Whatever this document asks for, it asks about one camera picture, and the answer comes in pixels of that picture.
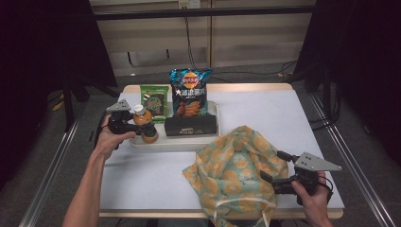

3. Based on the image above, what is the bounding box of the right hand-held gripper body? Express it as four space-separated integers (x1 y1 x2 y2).
271 151 343 197

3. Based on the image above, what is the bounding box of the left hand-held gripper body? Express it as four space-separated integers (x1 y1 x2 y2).
105 98 140 135

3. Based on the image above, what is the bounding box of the orange drink bottle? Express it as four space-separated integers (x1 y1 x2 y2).
131 104 160 145

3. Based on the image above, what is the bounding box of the green snack packet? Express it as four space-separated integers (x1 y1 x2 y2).
139 84 170 123

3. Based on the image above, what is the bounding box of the fruit print cloth bag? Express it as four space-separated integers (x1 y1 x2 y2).
183 125 289 227

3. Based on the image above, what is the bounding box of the white plastic tray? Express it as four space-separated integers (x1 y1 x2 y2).
130 100 220 153

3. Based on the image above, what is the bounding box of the black rectangular box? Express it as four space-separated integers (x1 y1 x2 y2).
163 113 218 137

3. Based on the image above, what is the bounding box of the black chips bag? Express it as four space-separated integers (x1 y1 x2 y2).
167 67 213 118

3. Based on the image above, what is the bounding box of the person's left hand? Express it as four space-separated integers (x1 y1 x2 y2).
93 114 137 162

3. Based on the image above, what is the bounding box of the person's right hand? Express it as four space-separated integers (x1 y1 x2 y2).
290 171 331 218

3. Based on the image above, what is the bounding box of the white table mat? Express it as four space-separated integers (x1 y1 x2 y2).
99 89 345 211

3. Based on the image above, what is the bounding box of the black metal stand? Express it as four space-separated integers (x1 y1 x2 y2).
288 61 343 131
60 75 121 133

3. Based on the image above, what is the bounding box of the wooden table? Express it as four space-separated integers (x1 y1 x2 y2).
98 82 345 220

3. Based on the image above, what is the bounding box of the black curtain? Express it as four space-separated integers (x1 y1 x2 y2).
294 0 401 166
0 0 118 190

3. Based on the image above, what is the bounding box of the beige low cabinet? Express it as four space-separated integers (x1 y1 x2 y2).
89 0 317 78

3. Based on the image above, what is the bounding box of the black horizontal bar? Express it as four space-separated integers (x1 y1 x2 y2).
93 5 317 22

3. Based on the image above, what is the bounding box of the aluminium floor rail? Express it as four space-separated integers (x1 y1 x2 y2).
308 94 399 227
18 115 81 227

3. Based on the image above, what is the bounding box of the black hanging cable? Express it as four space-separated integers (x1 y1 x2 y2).
183 16 299 84

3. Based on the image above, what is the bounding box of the white wall socket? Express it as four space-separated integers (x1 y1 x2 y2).
178 0 202 9

